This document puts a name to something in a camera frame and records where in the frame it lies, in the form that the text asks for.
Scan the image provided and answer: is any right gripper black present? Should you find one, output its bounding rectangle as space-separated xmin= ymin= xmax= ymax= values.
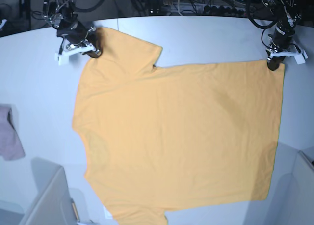
xmin=56 ymin=13 xmax=102 ymax=58

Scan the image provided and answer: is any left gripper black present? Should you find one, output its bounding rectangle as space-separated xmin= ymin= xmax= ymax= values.
xmin=267 ymin=23 xmax=296 ymax=71

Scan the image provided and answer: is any orange yellow T-shirt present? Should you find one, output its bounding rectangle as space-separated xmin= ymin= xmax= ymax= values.
xmin=72 ymin=28 xmax=285 ymax=225

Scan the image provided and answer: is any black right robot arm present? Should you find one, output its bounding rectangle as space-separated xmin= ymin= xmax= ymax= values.
xmin=42 ymin=0 xmax=104 ymax=64

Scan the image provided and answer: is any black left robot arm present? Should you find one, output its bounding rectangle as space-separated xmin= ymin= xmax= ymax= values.
xmin=246 ymin=0 xmax=308 ymax=71

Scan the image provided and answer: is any black power strip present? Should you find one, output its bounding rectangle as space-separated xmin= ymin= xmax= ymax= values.
xmin=202 ymin=5 xmax=246 ymax=17

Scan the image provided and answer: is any pink cloth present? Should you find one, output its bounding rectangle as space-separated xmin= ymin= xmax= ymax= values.
xmin=0 ymin=105 xmax=25 ymax=161

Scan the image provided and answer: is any grey right bin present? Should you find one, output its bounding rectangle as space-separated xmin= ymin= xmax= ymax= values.
xmin=263 ymin=151 xmax=314 ymax=225

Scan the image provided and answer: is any grey bin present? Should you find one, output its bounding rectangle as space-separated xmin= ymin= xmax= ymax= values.
xmin=0 ymin=157 xmax=95 ymax=225
xmin=263 ymin=151 xmax=314 ymax=225

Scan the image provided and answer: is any grey left bin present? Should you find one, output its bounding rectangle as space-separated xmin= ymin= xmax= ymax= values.
xmin=0 ymin=157 xmax=95 ymax=225

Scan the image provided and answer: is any orange pencil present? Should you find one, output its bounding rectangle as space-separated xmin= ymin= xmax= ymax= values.
xmin=71 ymin=202 xmax=80 ymax=222

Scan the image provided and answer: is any white table slot plate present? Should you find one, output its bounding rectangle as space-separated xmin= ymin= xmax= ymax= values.
xmin=103 ymin=207 xmax=113 ymax=220

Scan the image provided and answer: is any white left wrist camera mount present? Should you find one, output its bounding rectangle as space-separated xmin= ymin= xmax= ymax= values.
xmin=266 ymin=48 xmax=308 ymax=64

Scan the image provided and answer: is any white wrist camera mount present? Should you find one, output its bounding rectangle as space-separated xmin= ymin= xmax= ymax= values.
xmin=54 ymin=44 xmax=101 ymax=65
xmin=266 ymin=48 xmax=308 ymax=64

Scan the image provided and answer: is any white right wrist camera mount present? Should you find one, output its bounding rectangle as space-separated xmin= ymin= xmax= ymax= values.
xmin=54 ymin=44 xmax=101 ymax=65

